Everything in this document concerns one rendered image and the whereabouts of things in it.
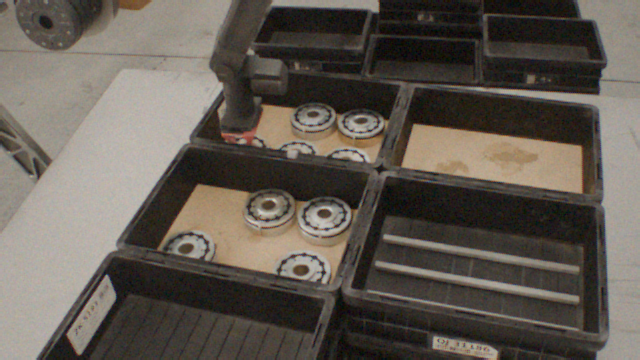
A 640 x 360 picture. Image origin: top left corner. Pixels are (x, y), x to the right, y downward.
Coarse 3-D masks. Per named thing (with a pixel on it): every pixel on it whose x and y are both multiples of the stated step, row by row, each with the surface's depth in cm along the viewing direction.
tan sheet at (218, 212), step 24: (216, 192) 134; (240, 192) 133; (192, 216) 129; (216, 216) 128; (240, 216) 128; (216, 240) 123; (240, 240) 123; (264, 240) 123; (288, 240) 122; (240, 264) 118; (264, 264) 118; (336, 264) 117
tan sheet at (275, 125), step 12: (264, 108) 155; (276, 108) 155; (288, 108) 154; (264, 120) 151; (276, 120) 151; (288, 120) 151; (384, 120) 148; (264, 132) 148; (276, 132) 148; (288, 132) 147; (336, 132) 146; (276, 144) 144; (324, 144) 143; (336, 144) 143; (372, 156) 139
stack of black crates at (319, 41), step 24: (264, 24) 239; (288, 24) 250; (312, 24) 248; (336, 24) 246; (360, 24) 244; (264, 48) 226; (288, 48) 224; (312, 48) 222; (336, 48) 220; (360, 48) 219; (336, 72) 228; (360, 72) 227
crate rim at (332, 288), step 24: (192, 144) 130; (168, 168) 125; (336, 168) 122; (360, 168) 121; (360, 216) 112; (120, 240) 111; (192, 264) 106; (216, 264) 106; (312, 288) 101; (336, 288) 100
